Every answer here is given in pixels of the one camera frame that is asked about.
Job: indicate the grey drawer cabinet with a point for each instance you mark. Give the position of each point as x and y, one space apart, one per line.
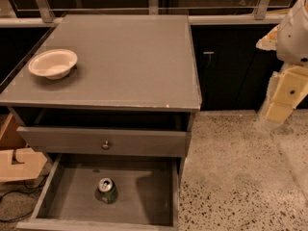
134 72

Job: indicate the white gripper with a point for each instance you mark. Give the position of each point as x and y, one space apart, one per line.
295 38

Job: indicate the white paper bowl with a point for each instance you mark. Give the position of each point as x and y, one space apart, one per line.
53 64

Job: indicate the light wooden block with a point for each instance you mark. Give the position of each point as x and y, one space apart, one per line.
21 164

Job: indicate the dark wall cabinet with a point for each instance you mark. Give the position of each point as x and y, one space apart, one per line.
233 73

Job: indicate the open grey middle drawer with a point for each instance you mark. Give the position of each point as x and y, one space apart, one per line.
147 199

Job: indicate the wooden board on left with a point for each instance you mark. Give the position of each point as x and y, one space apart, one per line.
9 139

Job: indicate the round metal drawer knob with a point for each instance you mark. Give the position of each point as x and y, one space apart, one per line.
105 145

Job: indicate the green soda can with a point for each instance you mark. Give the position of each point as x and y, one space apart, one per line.
106 191

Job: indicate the grey top drawer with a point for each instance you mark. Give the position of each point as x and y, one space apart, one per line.
122 142

